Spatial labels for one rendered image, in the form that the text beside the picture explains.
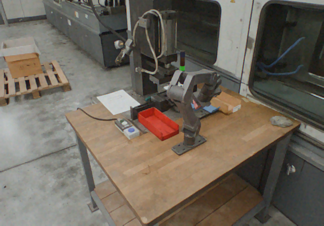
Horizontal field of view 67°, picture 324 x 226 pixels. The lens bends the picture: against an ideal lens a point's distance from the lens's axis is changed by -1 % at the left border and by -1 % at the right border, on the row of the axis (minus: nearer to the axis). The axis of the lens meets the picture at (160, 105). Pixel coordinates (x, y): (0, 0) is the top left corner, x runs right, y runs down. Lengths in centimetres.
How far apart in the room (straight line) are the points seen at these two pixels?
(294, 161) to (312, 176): 13
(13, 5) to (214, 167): 980
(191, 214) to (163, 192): 81
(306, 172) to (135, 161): 114
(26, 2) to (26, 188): 852
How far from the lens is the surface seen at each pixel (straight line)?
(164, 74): 152
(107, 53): 468
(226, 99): 175
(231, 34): 198
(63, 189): 250
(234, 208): 198
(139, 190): 113
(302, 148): 183
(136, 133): 139
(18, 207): 253
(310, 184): 194
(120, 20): 466
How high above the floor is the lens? 175
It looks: 30 degrees down
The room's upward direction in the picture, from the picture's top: 1 degrees counter-clockwise
